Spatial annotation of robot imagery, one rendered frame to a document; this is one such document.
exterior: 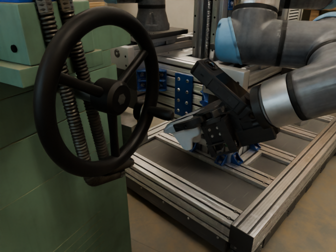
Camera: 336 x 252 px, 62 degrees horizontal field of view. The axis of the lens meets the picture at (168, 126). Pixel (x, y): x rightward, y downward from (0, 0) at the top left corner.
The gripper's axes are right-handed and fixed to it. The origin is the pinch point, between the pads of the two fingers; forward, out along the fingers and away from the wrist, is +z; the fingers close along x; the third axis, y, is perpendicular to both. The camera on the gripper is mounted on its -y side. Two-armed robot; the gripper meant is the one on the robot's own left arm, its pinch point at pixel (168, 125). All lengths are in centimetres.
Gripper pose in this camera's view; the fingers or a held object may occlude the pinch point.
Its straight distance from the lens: 56.0
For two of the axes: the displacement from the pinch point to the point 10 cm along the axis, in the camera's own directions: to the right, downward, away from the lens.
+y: 4.3, 8.9, 1.5
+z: -7.4, 2.5, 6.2
